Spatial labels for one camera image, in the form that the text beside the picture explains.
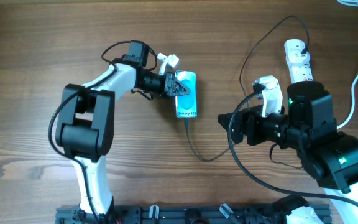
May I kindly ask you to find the cyan screen smartphone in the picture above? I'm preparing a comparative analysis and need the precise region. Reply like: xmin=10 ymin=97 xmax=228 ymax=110
xmin=175 ymin=70 xmax=197 ymax=118

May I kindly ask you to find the black USB charging cable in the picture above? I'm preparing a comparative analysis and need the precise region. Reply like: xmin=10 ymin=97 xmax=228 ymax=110
xmin=183 ymin=15 xmax=311 ymax=162

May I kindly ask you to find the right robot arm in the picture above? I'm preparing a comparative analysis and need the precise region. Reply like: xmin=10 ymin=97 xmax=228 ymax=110
xmin=218 ymin=80 xmax=358 ymax=223

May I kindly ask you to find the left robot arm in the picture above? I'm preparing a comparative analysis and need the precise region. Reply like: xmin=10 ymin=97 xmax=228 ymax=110
xmin=48 ymin=40 xmax=197 ymax=223

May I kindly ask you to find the white USB charger plug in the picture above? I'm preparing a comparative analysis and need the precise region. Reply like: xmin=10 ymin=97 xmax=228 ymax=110
xmin=286 ymin=50 xmax=310 ymax=67

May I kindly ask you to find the white power strip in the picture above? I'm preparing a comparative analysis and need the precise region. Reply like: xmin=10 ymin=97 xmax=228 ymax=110
xmin=284 ymin=39 xmax=313 ymax=83

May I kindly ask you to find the right black camera cable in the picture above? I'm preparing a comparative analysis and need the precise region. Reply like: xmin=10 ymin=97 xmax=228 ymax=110
xmin=227 ymin=83 xmax=358 ymax=218

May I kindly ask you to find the black camera cable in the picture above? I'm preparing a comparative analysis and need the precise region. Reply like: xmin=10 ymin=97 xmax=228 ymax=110
xmin=47 ymin=40 xmax=158 ymax=223
xmin=227 ymin=83 xmax=358 ymax=218

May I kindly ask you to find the left black camera cable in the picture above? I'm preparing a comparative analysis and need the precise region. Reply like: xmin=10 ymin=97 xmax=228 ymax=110
xmin=47 ymin=40 xmax=158 ymax=223

